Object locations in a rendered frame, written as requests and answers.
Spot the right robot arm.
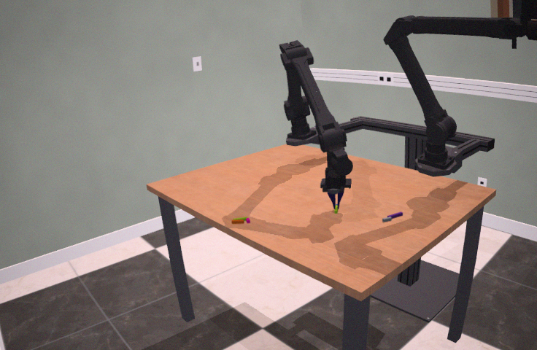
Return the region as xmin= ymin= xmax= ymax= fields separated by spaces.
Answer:
xmin=279 ymin=40 xmax=353 ymax=194

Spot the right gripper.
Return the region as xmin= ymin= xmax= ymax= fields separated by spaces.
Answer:
xmin=320 ymin=167 xmax=352 ymax=209

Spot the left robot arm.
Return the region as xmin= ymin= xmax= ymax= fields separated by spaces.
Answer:
xmin=383 ymin=0 xmax=537 ymax=170

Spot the purple rod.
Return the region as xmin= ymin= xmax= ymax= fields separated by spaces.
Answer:
xmin=387 ymin=212 xmax=403 ymax=219

